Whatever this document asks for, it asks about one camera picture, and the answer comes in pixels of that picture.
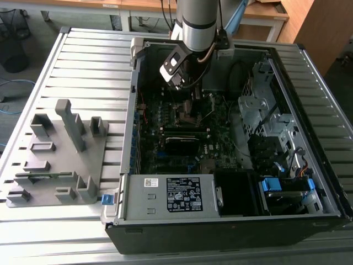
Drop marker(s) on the black RAM slot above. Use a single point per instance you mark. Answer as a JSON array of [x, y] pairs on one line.
[[182, 134], [182, 126]]

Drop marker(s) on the wooden desk white frame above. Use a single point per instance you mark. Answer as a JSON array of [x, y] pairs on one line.
[[268, 13], [82, 2]]

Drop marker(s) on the black graphics card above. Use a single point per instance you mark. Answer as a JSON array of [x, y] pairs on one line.
[[182, 147]]

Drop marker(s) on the silver CPU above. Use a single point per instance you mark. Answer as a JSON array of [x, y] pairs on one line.
[[188, 107]]

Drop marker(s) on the black round bin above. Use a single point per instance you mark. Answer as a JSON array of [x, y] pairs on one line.
[[15, 59]]

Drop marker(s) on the blue case latch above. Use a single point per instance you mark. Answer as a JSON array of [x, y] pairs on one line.
[[107, 200]]

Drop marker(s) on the grey power supply unit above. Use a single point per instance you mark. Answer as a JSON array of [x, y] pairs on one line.
[[154, 204]]

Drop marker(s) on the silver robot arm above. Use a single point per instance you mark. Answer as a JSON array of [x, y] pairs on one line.
[[198, 33]]

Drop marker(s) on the green motherboard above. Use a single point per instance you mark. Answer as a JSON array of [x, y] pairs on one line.
[[220, 143]]

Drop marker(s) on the pale blue teach pendant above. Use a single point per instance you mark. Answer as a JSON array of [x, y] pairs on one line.
[[237, 13]]

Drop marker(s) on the wooden cabinet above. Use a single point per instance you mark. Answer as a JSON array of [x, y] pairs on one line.
[[325, 27]]

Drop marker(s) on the CPU socket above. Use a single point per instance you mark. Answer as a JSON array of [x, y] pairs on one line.
[[179, 118]]

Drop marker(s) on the black plastic drive holder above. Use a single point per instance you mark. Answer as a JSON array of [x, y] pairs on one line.
[[262, 149]]

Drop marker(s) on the square chipset heatsink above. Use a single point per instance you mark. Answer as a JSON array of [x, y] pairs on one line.
[[208, 166]]

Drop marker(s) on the metal disk bay cage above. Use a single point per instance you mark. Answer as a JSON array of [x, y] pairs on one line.
[[249, 106]]

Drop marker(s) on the black PC case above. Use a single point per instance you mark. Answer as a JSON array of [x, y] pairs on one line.
[[193, 237]]

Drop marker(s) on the grey parts rack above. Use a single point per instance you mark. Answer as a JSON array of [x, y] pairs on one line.
[[69, 163]]

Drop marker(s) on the hard disk in blue carrier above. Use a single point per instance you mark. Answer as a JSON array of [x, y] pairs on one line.
[[271, 184]]

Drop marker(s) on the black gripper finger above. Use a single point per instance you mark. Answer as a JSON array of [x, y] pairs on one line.
[[196, 110]]

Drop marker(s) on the black mesh basket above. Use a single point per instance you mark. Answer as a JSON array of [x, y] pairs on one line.
[[16, 25]]

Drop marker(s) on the metal locking lever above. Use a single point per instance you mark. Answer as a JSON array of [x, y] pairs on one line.
[[173, 106]]

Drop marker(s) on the green RAM stick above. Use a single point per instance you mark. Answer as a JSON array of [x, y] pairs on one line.
[[59, 174]]

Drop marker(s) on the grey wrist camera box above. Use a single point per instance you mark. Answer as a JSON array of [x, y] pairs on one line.
[[172, 64]]

